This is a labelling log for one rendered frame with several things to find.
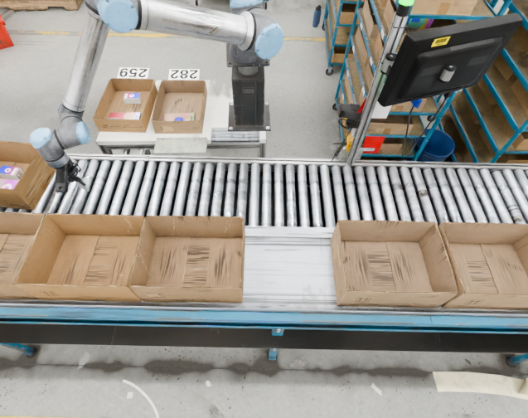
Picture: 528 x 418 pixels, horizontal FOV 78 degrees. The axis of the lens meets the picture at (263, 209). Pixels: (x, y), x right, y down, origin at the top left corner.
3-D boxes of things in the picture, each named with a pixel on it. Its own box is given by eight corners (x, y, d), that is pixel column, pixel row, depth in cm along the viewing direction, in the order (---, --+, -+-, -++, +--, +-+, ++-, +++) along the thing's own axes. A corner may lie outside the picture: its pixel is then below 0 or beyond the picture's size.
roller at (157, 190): (158, 161, 188) (167, 165, 191) (138, 242, 159) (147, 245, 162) (162, 157, 185) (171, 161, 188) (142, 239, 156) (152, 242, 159)
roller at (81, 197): (96, 156, 185) (89, 157, 187) (64, 237, 156) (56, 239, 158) (103, 162, 189) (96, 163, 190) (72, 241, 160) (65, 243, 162)
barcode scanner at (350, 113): (332, 117, 171) (340, 100, 162) (355, 119, 172) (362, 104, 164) (334, 125, 167) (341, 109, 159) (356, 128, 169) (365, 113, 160)
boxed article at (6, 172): (7, 170, 178) (2, 165, 175) (25, 172, 178) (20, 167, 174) (2, 178, 175) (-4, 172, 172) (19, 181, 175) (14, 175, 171)
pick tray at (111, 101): (158, 92, 218) (154, 79, 210) (146, 133, 197) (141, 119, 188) (115, 90, 218) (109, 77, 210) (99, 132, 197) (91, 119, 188)
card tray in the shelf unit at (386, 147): (351, 116, 268) (353, 106, 260) (387, 117, 269) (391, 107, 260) (357, 153, 246) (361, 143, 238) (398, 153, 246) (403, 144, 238)
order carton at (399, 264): (419, 241, 144) (437, 221, 130) (438, 308, 128) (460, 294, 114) (329, 239, 144) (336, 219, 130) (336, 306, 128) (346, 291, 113)
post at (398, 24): (356, 167, 195) (416, 10, 122) (357, 173, 193) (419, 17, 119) (336, 167, 195) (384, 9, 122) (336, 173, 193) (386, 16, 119)
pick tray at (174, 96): (207, 93, 218) (205, 80, 210) (202, 133, 197) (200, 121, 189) (164, 93, 218) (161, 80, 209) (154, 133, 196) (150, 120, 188)
